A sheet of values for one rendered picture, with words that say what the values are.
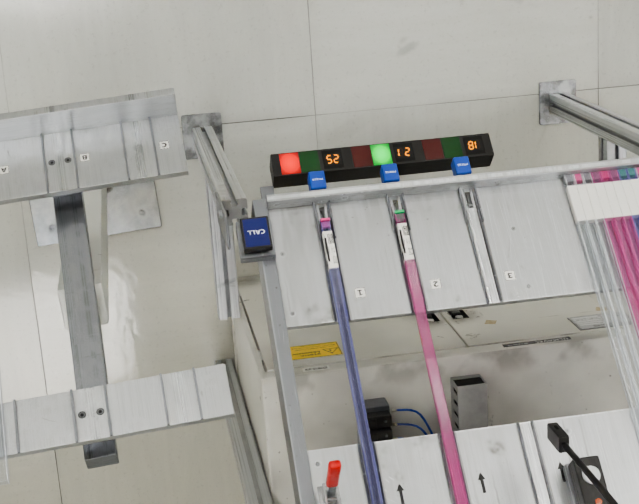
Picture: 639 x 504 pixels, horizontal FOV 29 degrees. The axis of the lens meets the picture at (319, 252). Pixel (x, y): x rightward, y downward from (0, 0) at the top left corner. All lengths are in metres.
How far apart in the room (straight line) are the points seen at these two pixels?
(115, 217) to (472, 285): 0.96
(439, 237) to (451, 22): 0.84
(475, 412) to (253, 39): 0.90
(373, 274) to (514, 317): 0.49
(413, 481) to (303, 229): 0.40
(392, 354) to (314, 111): 0.66
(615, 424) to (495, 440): 0.17
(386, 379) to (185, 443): 0.78
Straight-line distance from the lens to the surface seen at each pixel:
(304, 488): 1.65
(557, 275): 1.84
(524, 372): 2.11
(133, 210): 2.54
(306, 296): 1.76
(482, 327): 2.18
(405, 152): 1.91
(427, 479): 1.68
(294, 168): 1.88
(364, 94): 2.56
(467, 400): 2.05
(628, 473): 1.75
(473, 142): 1.94
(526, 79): 2.65
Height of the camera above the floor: 2.48
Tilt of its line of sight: 72 degrees down
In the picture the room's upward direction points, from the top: 149 degrees clockwise
